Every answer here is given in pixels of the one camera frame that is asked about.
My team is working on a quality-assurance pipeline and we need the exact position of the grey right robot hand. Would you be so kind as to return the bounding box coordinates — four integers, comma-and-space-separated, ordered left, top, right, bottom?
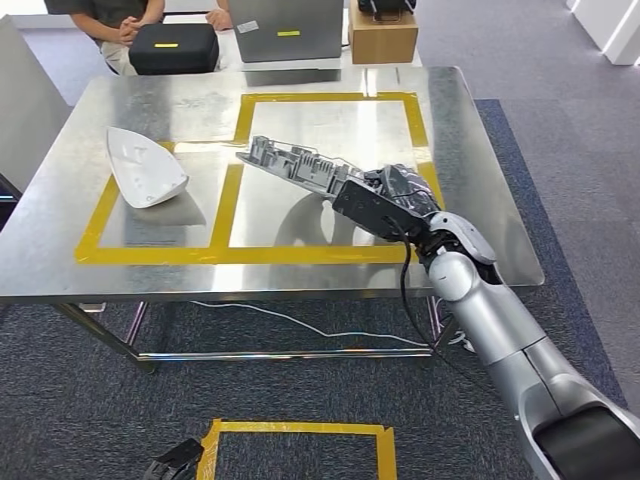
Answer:
364, 164, 445, 223

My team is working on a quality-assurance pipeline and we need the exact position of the grey plastic wheel hubcap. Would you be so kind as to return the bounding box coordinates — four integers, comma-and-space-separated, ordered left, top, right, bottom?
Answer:
235, 135, 381, 203

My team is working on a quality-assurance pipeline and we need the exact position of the white plastic cover part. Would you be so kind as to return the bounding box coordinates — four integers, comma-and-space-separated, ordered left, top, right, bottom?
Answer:
106, 125, 190, 210

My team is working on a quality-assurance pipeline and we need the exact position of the steel workbench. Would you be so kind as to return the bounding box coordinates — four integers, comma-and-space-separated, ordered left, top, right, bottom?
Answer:
0, 64, 546, 374

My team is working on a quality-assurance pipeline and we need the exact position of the brown cardboard box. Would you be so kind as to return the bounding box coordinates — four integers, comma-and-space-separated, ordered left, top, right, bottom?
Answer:
348, 0, 420, 66

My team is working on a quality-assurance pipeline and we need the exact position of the white power strip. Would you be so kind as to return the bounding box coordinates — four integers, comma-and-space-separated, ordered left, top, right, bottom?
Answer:
446, 329, 476, 354

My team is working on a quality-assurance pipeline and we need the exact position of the black handheld device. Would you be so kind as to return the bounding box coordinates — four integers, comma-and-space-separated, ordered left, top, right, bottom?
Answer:
357, 0, 417, 18

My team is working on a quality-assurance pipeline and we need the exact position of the grey laptop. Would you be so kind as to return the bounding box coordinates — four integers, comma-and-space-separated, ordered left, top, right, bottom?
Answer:
227, 0, 346, 71

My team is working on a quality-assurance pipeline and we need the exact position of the yellow tape rectangle on table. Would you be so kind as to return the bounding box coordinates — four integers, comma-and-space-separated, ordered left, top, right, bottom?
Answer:
73, 91, 446, 266

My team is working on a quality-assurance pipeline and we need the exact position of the white table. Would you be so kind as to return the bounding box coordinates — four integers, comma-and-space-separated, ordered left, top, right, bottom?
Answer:
162, 7, 423, 71

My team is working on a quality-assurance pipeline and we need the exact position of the yellow floor tape square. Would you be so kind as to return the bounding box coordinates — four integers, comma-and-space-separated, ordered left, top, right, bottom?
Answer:
195, 418, 398, 480

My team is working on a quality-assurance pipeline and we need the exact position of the person's hand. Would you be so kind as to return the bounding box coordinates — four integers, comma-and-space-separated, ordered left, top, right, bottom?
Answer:
205, 6, 234, 32

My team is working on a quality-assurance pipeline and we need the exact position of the white partition panel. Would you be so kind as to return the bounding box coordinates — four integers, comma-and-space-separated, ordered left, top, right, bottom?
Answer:
565, 0, 640, 66

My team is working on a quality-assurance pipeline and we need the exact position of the black zip case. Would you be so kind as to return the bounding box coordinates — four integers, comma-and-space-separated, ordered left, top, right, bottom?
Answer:
128, 23, 220, 75

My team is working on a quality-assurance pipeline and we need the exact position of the person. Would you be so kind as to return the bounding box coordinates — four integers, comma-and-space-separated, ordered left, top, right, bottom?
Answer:
44, 0, 166, 75

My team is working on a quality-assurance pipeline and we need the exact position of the white desk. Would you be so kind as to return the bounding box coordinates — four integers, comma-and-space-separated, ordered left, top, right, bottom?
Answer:
0, 14, 73, 197

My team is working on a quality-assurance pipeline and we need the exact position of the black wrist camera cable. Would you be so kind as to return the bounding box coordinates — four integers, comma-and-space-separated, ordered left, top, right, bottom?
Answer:
395, 221, 501, 392

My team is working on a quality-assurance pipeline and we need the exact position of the white floor cable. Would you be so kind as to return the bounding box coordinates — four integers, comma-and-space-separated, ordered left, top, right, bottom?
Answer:
191, 299, 473, 352

